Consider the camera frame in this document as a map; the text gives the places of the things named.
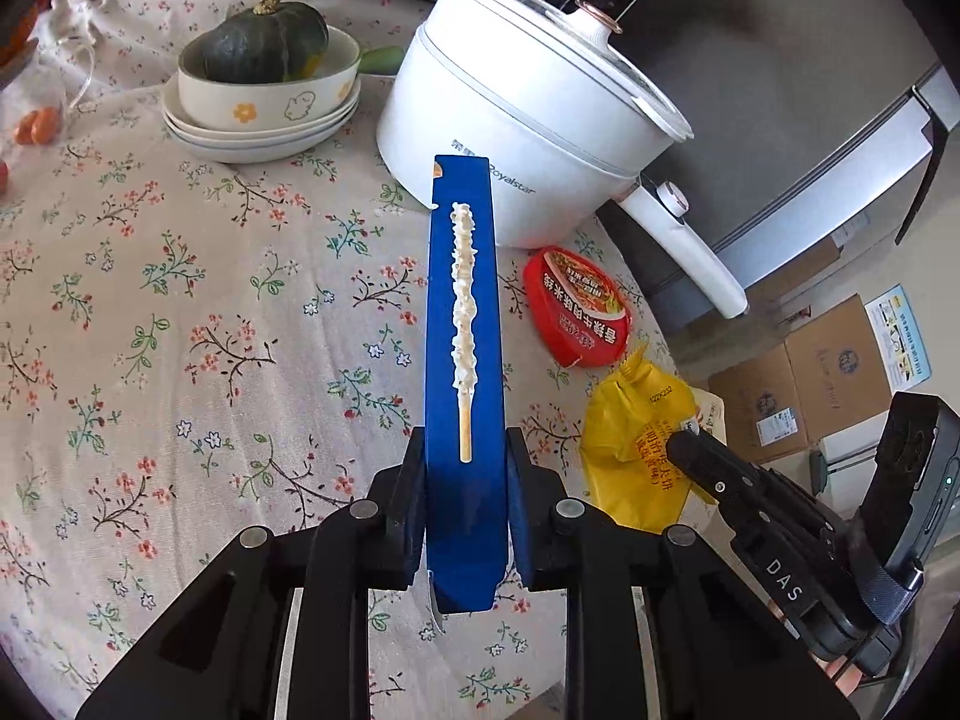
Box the blue snack stick box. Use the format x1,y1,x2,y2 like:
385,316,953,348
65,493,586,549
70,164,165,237
425,154,508,614

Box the person's right hand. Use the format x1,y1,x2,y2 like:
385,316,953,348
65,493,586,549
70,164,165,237
817,656,862,697

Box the yellow snack wrapper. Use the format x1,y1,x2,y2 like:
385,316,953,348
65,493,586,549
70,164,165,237
579,348,703,533

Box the brown cardboard box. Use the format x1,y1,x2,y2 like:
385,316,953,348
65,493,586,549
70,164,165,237
708,296,892,463

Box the pale yellow snack bag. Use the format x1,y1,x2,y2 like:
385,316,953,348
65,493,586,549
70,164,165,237
692,387,727,444

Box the blue white leaflet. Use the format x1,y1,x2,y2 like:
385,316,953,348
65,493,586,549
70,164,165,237
866,284,932,394

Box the floral tablecloth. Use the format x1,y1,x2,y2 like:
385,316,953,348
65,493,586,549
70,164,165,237
0,0,680,720

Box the red round snack lid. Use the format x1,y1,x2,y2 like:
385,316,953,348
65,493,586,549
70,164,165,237
523,245,631,367

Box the grey refrigerator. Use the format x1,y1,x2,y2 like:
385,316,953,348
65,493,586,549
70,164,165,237
598,0,960,332

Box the stacked white plates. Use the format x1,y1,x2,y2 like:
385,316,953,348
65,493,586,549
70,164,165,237
161,80,361,164

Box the white flower print bowl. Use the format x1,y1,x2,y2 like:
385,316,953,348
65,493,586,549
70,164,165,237
178,28,361,132

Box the small orange fruit pair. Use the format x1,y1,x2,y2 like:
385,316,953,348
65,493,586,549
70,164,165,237
13,106,62,146

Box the white Royalstar electric pot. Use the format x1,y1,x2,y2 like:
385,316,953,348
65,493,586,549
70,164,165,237
376,0,748,319

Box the dark green pumpkin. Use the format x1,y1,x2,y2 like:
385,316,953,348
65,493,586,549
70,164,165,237
199,0,331,85

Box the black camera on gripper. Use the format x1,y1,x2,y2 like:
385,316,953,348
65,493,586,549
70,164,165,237
859,392,958,590

